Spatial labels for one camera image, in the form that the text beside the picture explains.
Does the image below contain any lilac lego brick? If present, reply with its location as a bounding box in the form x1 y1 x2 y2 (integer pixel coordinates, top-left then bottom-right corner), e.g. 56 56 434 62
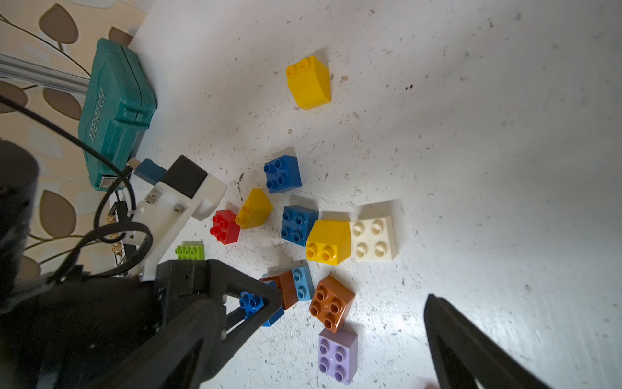
317 329 358 386

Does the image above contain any light blue lego brick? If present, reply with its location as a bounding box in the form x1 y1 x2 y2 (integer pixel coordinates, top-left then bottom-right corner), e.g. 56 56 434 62
261 260 315 301

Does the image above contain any yellow sloped lego brick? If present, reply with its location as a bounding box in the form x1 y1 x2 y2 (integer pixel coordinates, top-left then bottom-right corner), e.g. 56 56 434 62
305 220 351 266

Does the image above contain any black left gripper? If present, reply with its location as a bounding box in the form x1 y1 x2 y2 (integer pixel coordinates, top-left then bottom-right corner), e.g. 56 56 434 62
1 277 161 388

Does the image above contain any blue square lego brick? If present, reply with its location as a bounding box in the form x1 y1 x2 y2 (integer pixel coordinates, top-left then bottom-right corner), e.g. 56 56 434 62
239 292 284 327

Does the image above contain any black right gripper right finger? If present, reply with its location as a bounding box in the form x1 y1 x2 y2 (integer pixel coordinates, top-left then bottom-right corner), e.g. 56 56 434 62
424 294 547 388

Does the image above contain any yellow sloped lego small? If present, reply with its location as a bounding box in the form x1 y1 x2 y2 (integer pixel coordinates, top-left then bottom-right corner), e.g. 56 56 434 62
235 188 274 230

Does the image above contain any blue lego brick middle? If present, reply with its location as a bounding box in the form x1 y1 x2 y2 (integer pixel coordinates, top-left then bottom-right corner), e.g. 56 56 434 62
280 206 319 246

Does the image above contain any lime green long lego brick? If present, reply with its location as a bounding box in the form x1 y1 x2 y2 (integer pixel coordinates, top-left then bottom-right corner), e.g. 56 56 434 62
175 241 206 260

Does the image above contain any orange lego brick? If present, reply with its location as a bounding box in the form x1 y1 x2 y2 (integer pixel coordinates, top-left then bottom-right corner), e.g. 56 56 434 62
309 276 356 333

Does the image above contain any blue lego brick upper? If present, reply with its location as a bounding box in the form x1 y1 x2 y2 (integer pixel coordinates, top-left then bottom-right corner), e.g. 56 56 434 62
263 155 302 194

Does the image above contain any brown lego brick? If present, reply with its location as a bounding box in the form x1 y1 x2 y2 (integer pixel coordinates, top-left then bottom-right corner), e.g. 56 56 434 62
260 270 299 311

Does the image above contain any yellow lego brick far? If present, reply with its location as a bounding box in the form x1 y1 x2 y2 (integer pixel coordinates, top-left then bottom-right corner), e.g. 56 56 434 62
286 56 331 110

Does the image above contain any cream lego brick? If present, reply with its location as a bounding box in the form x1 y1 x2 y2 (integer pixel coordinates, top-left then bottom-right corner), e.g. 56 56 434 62
350 216 398 262

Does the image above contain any green plastic tool case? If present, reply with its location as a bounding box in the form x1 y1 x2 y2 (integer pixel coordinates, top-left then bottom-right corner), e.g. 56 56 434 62
79 38 157 170

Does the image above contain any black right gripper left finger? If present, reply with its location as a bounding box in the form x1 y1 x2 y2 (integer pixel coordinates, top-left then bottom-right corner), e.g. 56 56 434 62
92 259 282 388

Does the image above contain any red lego brick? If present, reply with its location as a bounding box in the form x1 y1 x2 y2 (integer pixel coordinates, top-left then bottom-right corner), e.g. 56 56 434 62
210 210 241 245

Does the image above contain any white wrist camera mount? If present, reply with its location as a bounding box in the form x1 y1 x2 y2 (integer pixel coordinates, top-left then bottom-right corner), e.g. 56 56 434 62
129 156 227 281

